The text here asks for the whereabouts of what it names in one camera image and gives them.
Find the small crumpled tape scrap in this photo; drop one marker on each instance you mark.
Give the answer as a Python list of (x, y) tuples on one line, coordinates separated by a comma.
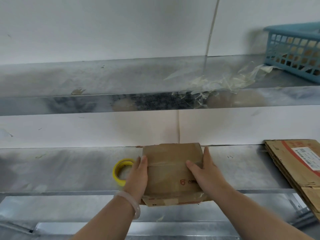
[(78, 91)]

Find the pile of clear tape scraps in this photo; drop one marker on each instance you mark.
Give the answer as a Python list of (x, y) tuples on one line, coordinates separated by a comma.
[(212, 83)]

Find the yellow tape roll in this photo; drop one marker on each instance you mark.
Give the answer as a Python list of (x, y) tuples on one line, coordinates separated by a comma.
[(115, 174)]

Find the person's left hand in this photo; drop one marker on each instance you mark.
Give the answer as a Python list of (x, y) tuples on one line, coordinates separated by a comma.
[(138, 179)]

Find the person's right forearm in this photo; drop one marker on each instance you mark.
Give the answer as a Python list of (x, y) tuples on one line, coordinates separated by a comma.
[(255, 217)]

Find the large red-printed cardboard box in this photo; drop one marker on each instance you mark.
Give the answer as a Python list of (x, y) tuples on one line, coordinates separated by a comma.
[(170, 157)]

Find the white-labelled cardboard box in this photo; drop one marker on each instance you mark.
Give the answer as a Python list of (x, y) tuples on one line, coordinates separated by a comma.
[(282, 157)]

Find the person's right hand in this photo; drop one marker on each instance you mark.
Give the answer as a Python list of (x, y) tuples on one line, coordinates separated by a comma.
[(210, 177)]

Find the person's left forearm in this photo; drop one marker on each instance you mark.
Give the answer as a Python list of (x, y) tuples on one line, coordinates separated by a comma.
[(107, 222)]

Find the blue plastic basket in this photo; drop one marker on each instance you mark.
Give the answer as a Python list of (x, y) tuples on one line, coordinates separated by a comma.
[(270, 28)]

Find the pile of assorted small items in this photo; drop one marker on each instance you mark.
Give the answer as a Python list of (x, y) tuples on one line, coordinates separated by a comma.
[(305, 56)]

